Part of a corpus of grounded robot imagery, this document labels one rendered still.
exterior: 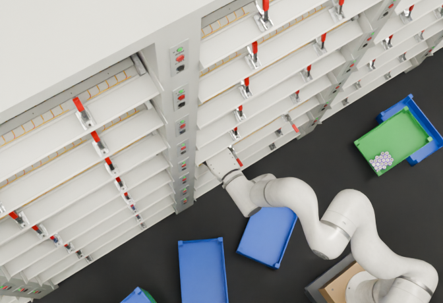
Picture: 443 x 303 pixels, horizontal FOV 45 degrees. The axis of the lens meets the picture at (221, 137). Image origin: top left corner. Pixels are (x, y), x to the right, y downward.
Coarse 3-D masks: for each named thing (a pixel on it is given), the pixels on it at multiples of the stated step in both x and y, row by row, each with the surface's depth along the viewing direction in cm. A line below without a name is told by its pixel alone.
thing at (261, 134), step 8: (312, 96) 217; (320, 96) 213; (304, 104) 216; (312, 104) 217; (288, 112) 214; (296, 112) 215; (304, 112) 216; (280, 120) 214; (264, 128) 212; (272, 128) 213; (248, 136) 210; (256, 136) 211; (264, 136) 212; (232, 144) 209; (240, 144) 209; (248, 144) 210; (200, 168) 205
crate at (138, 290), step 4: (136, 288) 191; (132, 292) 193; (136, 292) 191; (140, 292) 195; (128, 296) 192; (132, 296) 197; (136, 296) 197; (140, 296) 198; (144, 296) 198; (124, 300) 192; (128, 300) 197; (132, 300) 197; (136, 300) 197; (140, 300) 197; (144, 300) 197; (148, 300) 192
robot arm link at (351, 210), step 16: (352, 192) 155; (336, 208) 153; (352, 208) 152; (368, 208) 154; (336, 224) 150; (352, 224) 151; (368, 224) 155; (352, 240) 161; (368, 240) 156; (368, 256) 157; (384, 256) 158; (400, 256) 165; (368, 272) 162; (384, 272) 159; (400, 272) 161; (416, 272) 165; (432, 272) 167; (432, 288) 167
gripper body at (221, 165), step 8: (224, 152) 198; (208, 160) 196; (216, 160) 196; (224, 160) 196; (232, 160) 196; (208, 168) 198; (216, 168) 195; (224, 168) 194; (232, 168) 194; (216, 176) 195; (224, 176) 193
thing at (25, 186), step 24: (120, 120) 126; (144, 120) 128; (72, 144) 124; (96, 144) 123; (120, 144) 127; (48, 168) 123; (72, 168) 124; (0, 192) 120; (24, 192) 121; (0, 216) 120
